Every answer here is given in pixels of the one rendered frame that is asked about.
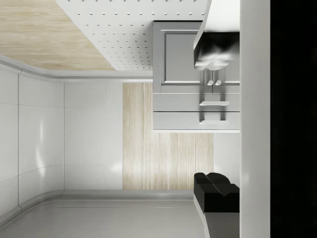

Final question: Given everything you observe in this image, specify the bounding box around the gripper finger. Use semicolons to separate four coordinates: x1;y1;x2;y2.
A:
193;172;240;213
193;30;240;72

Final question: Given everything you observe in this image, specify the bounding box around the white cabinet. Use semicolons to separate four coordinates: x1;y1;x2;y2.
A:
153;20;240;134

